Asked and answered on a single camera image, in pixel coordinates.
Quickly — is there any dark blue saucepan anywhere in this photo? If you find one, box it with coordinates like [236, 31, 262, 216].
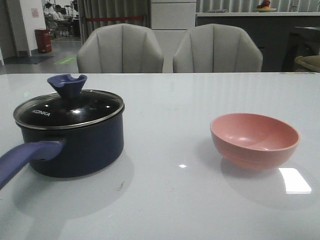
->
[0, 108, 125, 187]

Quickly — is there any glass pot lid blue knob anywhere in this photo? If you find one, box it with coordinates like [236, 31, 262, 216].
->
[13, 74, 125, 130]

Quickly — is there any pink bowl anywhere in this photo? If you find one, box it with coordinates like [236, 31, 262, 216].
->
[210, 112, 300, 171]

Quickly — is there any left grey chair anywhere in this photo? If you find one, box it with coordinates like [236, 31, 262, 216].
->
[77, 23, 164, 74]

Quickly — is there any grey chair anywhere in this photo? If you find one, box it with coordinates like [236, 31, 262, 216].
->
[77, 23, 164, 74]
[172, 23, 263, 73]

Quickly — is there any right grey chair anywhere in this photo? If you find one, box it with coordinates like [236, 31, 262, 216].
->
[172, 23, 263, 73]

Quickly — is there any white cabinet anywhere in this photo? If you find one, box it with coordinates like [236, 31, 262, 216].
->
[150, 0, 197, 73]

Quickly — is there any red barrier belt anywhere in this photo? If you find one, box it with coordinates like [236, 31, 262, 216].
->
[86, 15, 145, 22]

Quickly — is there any dark counter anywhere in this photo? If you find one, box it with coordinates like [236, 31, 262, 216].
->
[195, 12, 320, 72]

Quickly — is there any red trash bin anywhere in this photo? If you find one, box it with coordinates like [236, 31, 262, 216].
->
[34, 28, 52, 53]

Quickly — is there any seated person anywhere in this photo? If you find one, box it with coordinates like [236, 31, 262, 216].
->
[52, 4, 73, 36]

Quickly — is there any fruit plate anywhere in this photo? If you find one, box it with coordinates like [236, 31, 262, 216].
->
[255, 0, 277, 13]

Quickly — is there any olive cushion seat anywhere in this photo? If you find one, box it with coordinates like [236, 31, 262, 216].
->
[294, 55, 320, 73]

